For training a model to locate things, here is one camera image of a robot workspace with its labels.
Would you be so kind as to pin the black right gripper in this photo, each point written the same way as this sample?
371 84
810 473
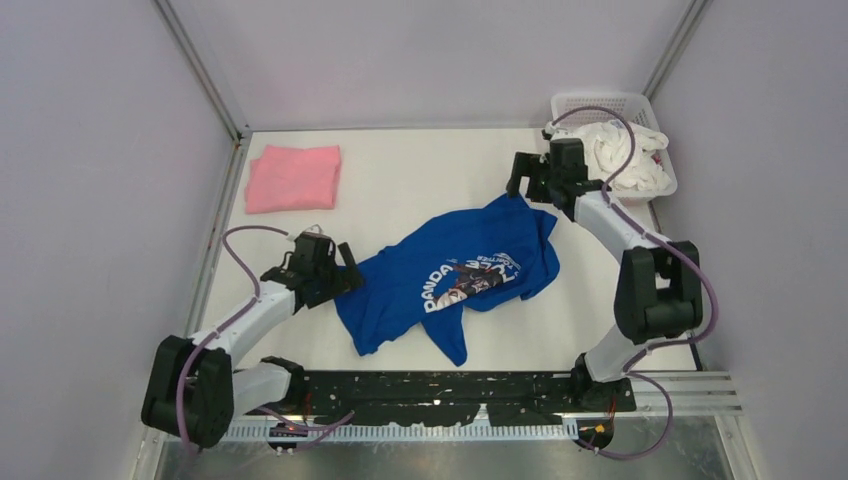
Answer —
525 165

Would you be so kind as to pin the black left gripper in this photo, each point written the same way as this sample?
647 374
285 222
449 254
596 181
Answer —
335 290

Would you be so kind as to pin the blue printed t shirt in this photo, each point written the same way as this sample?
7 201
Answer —
478 259

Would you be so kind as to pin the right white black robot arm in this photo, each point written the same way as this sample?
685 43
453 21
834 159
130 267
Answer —
658 293

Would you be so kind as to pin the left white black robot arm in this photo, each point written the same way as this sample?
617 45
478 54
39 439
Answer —
225 351

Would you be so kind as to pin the white crumpled t shirt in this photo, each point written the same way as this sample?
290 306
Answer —
607 146

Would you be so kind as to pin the pink folded t shirt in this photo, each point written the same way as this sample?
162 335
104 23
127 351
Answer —
293 179

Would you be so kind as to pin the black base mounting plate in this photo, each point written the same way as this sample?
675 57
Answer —
442 399

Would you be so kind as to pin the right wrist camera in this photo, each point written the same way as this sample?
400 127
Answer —
552 131

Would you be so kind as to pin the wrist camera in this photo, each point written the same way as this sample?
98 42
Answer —
552 131
314 230

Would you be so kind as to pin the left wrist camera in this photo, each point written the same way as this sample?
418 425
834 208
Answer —
314 230

